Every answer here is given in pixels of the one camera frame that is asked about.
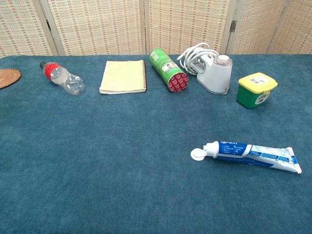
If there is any round woven rattan coaster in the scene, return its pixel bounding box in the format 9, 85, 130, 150
0, 69, 22, 90

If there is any white steamer power cable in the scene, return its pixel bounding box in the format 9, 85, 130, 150
176, 42, 219, 76

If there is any blue white toothpaste tube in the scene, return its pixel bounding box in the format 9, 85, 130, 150
190, 140, 303, 175

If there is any clear bottle with red label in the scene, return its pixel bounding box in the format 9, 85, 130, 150
39, 61, 85, 96

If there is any white handheld garment steamer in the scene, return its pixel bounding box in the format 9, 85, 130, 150
189, 54, 233, 95

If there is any spiral bound notebook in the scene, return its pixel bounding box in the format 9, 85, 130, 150
98, 59, 148, 95

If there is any green chip can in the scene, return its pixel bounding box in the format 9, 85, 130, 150
149, 48, 190, 94

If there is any woven folding screen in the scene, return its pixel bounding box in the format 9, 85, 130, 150
0, 0, 312, 59

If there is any green box with yellow lid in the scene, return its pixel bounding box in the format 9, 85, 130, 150
235, 72, 278, 109

